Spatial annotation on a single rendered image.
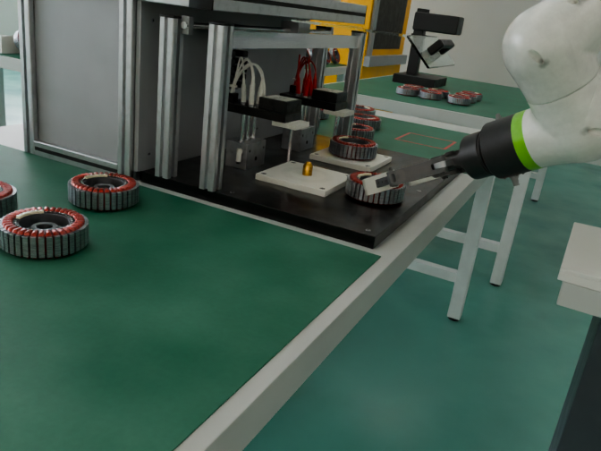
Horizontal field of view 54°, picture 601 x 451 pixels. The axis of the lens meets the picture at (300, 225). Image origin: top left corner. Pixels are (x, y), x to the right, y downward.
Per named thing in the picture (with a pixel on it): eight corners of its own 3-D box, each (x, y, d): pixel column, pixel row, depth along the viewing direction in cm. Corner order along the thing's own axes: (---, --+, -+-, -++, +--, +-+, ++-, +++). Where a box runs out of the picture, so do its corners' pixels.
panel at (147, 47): (298, 129, 165) (310, 17, 155) (138, 172, 109) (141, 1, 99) (294, 128, 166) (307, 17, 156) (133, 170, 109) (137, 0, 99)
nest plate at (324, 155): (391, 161, 142) (392, 157, 141) (369, 173, 129) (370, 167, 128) (334, 148, 147) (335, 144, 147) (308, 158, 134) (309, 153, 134)
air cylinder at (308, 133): (312, 147, 146) (315, 125, 144) (299, 152, 139) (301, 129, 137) (294, 143, 148) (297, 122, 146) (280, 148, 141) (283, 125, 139)
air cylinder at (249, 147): (264, 164, 125) (266, 139, 123) (245, 170, 119) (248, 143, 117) (243, 159, 127) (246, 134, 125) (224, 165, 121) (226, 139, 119)
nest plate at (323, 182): (354, 181, 121) (355, 175, 120) (324, 197, 108) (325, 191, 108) (290, 165, 127) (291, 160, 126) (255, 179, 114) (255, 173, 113)
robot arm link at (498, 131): (529, 106, 93) (503, 107, 87) (548, 177, 93) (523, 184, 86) (495, 117, 97) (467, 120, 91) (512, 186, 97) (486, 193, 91)
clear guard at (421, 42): (454, 65, 140) (460, 39, 138) (428, 69, 119) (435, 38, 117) (331, 46, 152) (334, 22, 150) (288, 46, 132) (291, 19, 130)
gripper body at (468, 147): (485, 177, 91) (435, 191, 97) (509, 171, 97) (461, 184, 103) (473, 130, 91) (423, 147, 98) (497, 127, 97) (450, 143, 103)
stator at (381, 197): (414, 201, 112) (418, 182, 111) (379, 210, 105) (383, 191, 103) (368, 184, 119) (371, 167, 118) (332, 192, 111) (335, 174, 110)
